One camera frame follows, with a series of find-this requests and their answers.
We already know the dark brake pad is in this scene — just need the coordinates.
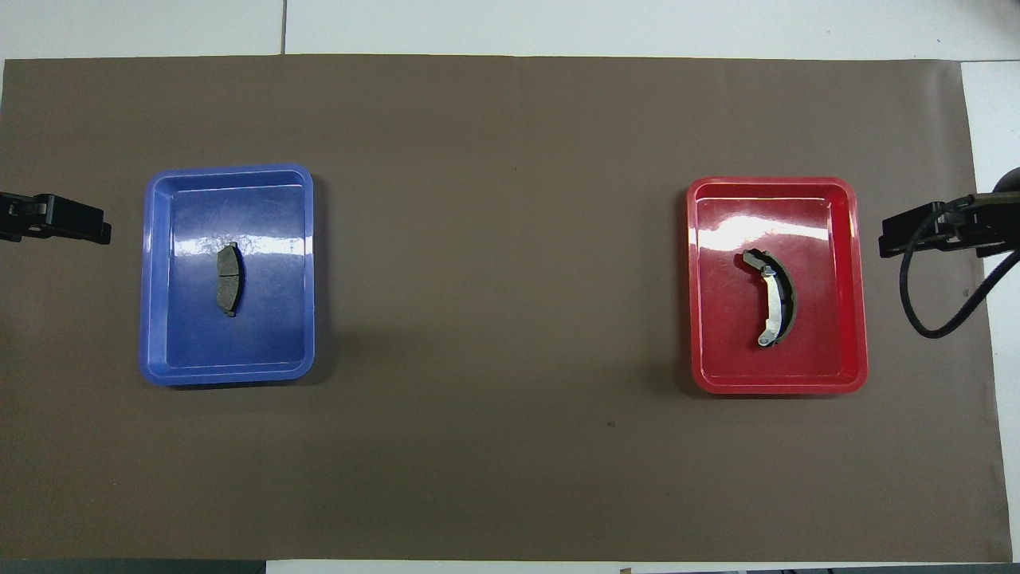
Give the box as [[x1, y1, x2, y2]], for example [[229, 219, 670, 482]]
[[216, 242, 245, 318]]

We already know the brown table mat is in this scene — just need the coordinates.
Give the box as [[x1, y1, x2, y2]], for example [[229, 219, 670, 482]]
[[0, 54, 1013, 563]]

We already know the red plastic tray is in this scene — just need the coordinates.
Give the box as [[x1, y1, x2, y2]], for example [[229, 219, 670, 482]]
[[687, 176, 869, 395]]

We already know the blue plastic tray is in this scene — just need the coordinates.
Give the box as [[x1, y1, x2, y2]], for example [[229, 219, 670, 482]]
[[139, 163, 316, 387]]

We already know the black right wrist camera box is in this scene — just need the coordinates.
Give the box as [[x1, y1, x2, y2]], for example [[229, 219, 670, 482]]
[[879, 191, 1020, 260]]

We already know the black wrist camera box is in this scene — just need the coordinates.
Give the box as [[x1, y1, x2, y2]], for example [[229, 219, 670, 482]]
[[879, 191, 1020, 260], [0, 191, 112, 245]]

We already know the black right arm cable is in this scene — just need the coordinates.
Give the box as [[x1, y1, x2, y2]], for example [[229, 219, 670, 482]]
[[898, 195, 1020, 340]]

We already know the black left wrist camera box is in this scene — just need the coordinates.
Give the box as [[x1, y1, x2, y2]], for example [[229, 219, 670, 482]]
[[0, 191, 112, 245]]

